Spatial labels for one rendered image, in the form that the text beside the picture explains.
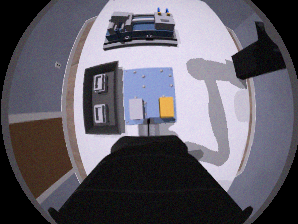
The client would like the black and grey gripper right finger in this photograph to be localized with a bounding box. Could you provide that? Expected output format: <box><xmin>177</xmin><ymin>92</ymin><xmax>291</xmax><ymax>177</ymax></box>
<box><xmin>149</xmin><ymin>118</ymin><xmax>159</xmax><ymax>136</ymax></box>

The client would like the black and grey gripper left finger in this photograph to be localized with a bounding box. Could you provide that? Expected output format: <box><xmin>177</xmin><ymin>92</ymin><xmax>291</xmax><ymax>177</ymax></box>
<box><xmin>138</xmin><ymin>119</ymin><xmax>149</xmax><ymax>136</ymax></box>

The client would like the yellow brass block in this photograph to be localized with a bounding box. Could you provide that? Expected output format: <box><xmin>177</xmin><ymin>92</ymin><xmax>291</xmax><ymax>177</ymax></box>
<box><xmin>159</xmin><ymin>97</ymin><xmax>174</xmax><ymax>118</ymax></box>

